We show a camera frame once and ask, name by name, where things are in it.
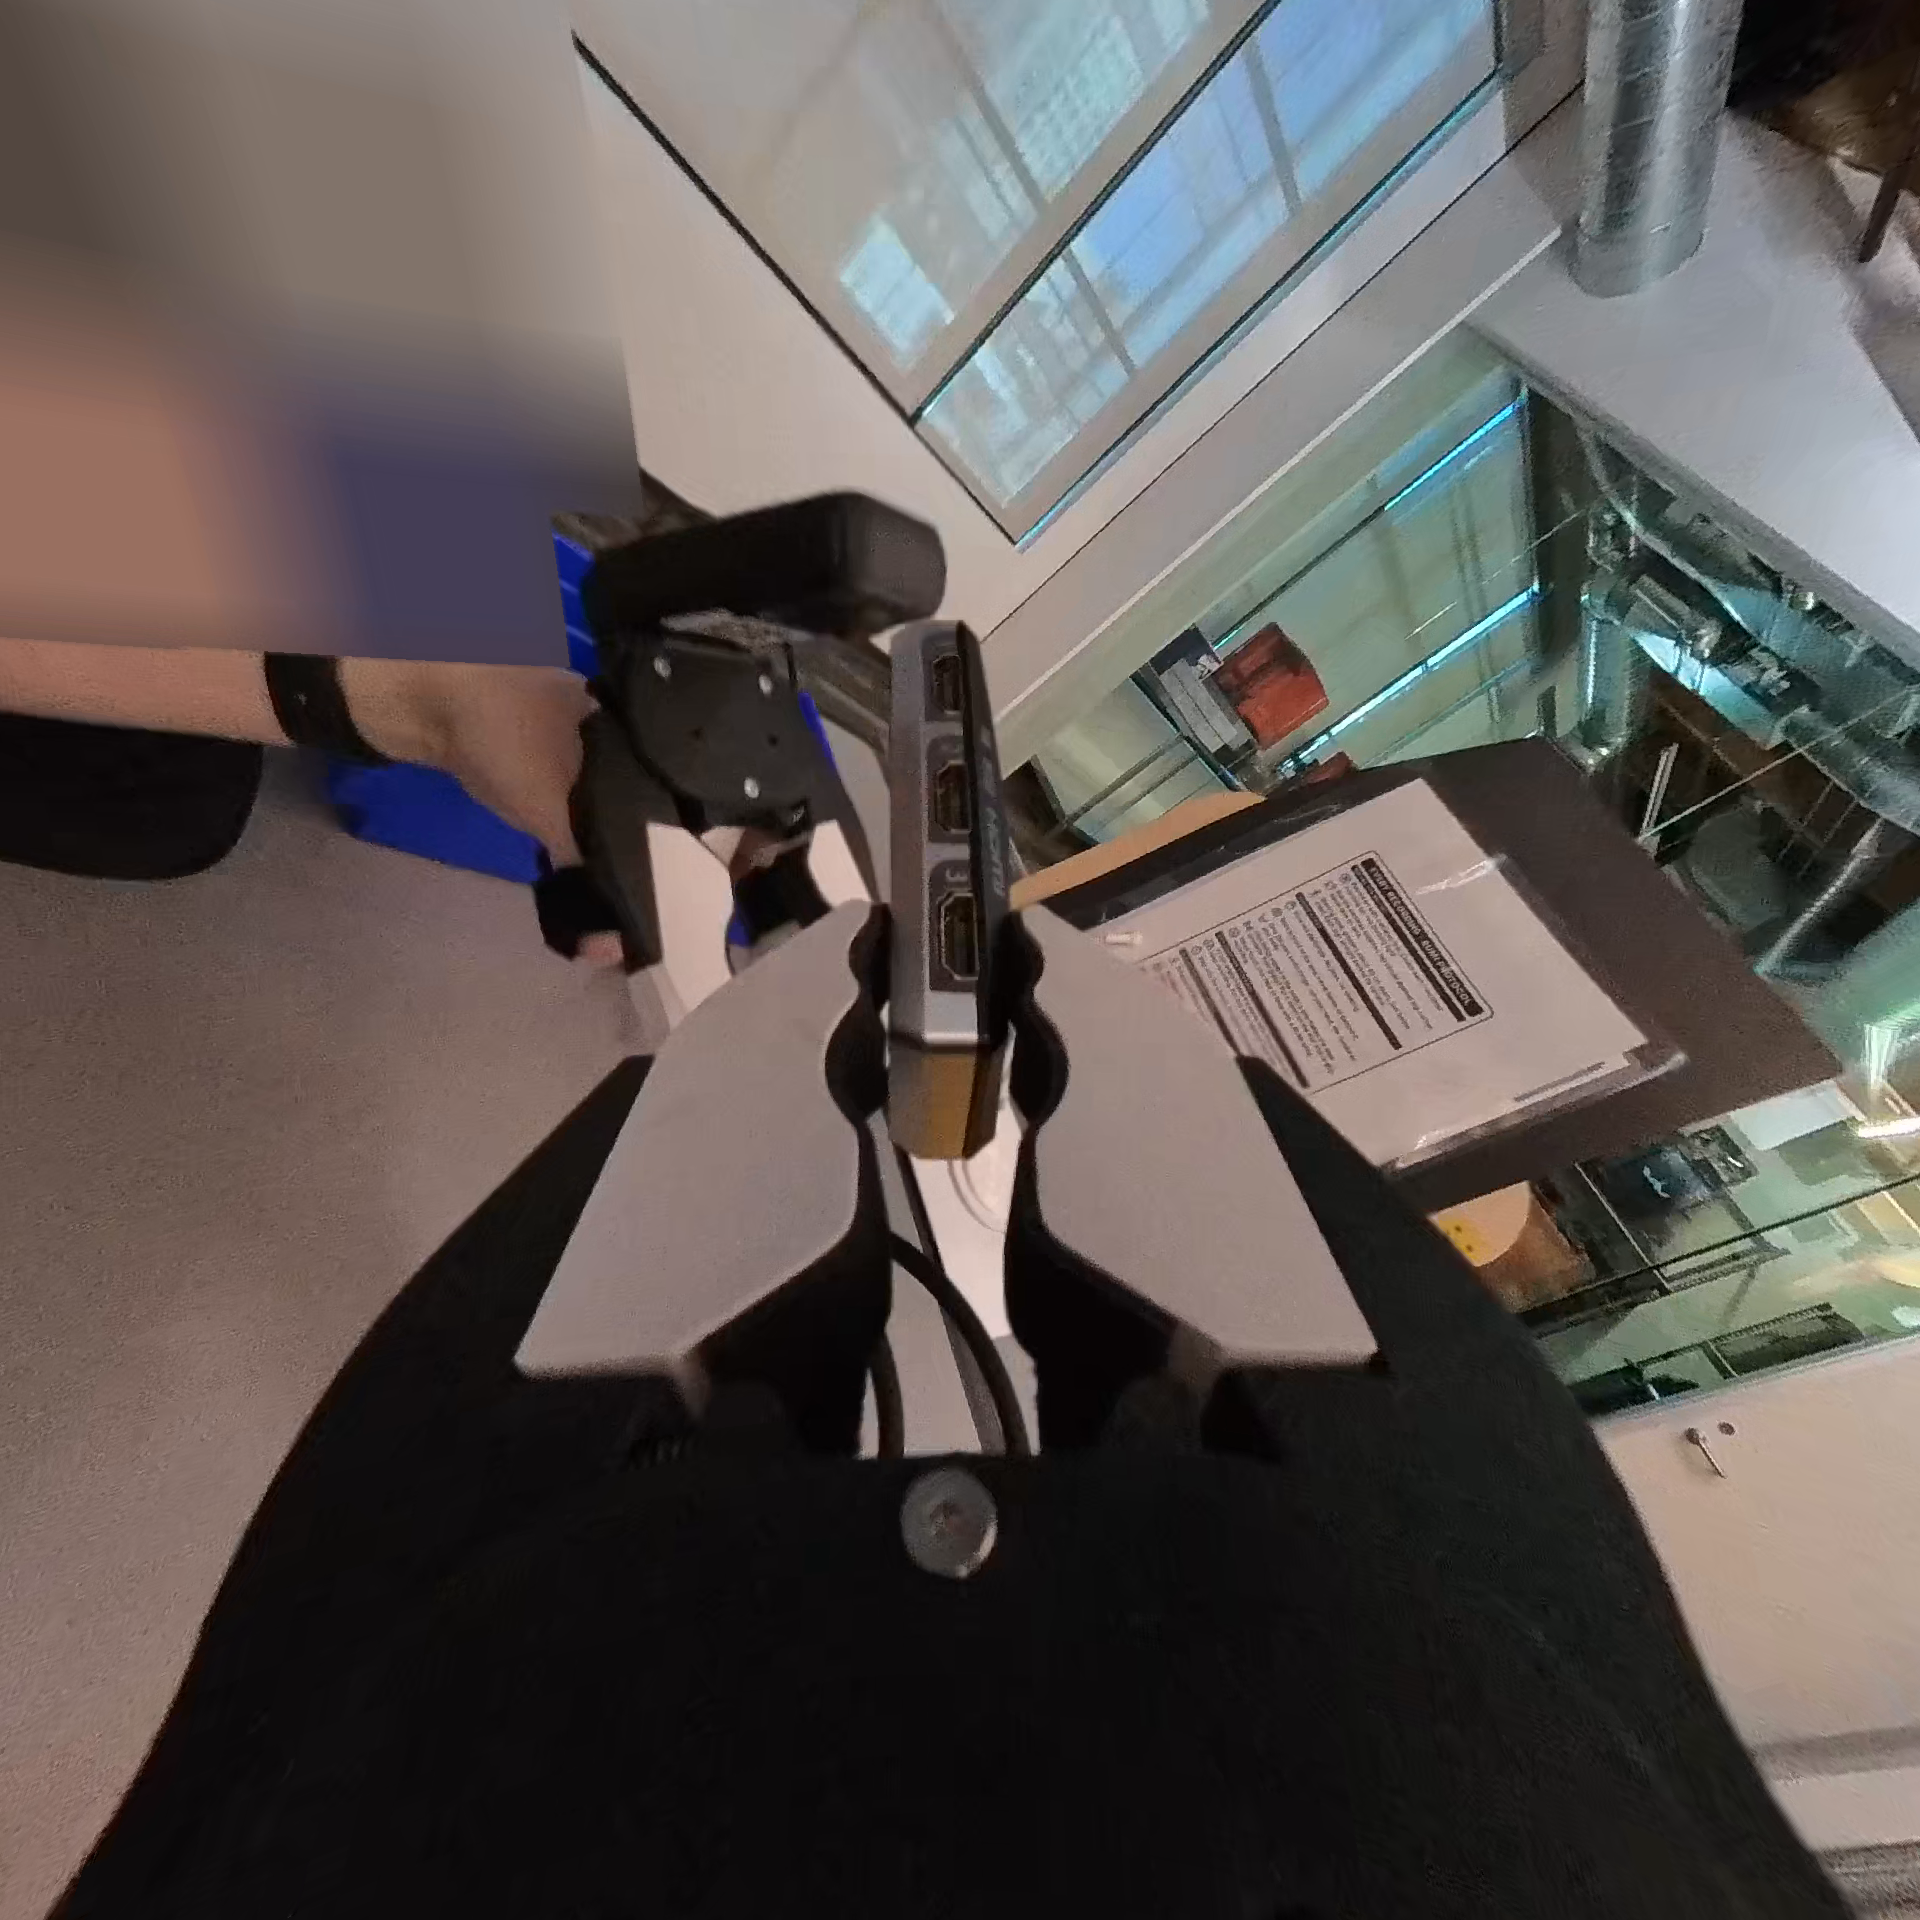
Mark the person's black shirt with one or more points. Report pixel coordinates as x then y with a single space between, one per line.
105 795

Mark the red canister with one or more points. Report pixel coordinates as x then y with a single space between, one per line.
1276 691

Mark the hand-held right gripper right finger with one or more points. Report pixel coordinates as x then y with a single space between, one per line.
1200 1201

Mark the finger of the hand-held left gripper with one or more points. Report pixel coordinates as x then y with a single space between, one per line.
849 721
779 892

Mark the window with roller blind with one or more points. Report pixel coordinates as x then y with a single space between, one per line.
1050 180

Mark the grey hdmi switch hub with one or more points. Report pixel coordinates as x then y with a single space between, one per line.
938 1036

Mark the black wristband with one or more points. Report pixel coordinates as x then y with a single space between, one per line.
315 704

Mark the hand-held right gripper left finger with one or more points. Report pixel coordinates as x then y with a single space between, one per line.
705 1184

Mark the instruction sheet sign stand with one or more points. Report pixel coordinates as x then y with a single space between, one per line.
1424 961

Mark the person's left forearm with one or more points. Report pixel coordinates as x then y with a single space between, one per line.
135 691

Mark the silver spiral duct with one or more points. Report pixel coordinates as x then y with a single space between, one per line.
1650 148

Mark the person's left hand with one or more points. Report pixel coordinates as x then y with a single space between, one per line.
495 750

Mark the blue plastic storage bin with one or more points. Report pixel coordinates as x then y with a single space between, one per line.
405 819

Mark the white door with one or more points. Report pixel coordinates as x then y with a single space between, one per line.
1770 1575

